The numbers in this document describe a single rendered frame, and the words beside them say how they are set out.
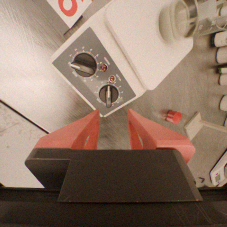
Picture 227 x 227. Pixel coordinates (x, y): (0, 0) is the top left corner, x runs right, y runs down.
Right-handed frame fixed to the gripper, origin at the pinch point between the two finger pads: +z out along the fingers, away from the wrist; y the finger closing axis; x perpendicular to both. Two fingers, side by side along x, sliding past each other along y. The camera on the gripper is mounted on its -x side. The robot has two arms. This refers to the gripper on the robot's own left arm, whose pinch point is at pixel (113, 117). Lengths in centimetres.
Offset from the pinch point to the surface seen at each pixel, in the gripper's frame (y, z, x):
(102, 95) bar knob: 1.9, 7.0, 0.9
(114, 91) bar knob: -0.2, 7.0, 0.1
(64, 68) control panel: 7.0, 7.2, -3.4
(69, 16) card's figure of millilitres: 6.7, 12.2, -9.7
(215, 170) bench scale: -58, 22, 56
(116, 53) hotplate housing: -0.4, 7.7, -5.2
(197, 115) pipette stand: -30.0, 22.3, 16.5
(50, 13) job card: 9.2, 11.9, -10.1
